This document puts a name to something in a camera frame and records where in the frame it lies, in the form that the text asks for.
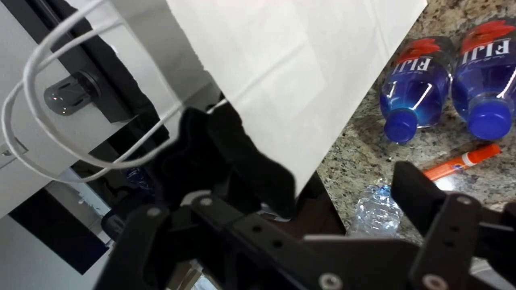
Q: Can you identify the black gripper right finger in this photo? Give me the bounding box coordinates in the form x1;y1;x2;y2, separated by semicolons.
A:
391;160;485;290

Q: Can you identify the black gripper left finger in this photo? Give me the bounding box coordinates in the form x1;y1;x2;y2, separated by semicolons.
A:
99;192;346;290

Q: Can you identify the clear plastic water bottle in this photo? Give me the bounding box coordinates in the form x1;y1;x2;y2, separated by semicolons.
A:
352;184;407;237

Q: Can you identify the orange pen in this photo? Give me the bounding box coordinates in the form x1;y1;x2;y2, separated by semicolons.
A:
422;142;504;182

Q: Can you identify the Fiji water bottle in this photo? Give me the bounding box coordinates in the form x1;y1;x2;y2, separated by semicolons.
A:
380;36;455;145
451;18;516;144

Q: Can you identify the white paper bag with handles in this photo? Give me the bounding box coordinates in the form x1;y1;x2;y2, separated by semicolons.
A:
0;0;433;290

